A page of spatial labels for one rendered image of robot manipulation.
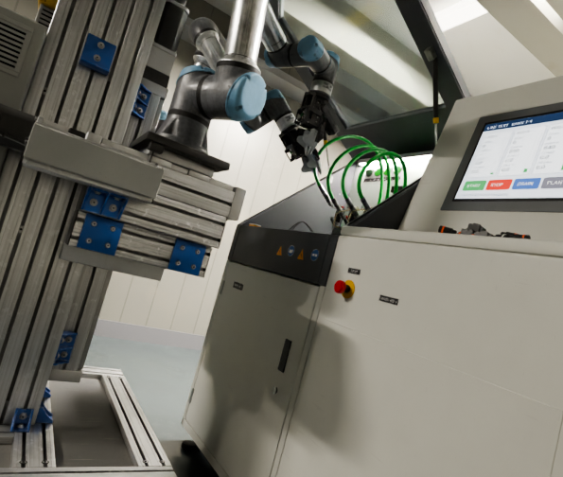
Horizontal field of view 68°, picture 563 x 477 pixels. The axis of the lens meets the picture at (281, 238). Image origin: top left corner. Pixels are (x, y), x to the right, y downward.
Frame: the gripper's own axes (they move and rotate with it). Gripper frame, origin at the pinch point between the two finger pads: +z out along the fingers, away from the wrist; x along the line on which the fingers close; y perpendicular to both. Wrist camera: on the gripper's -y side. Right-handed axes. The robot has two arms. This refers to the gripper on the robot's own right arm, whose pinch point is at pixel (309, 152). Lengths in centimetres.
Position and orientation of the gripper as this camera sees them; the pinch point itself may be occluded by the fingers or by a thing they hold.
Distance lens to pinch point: 148.1
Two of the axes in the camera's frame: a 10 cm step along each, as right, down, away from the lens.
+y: -8.1, -2.6, -5.2
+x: 5.2, 0.7, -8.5
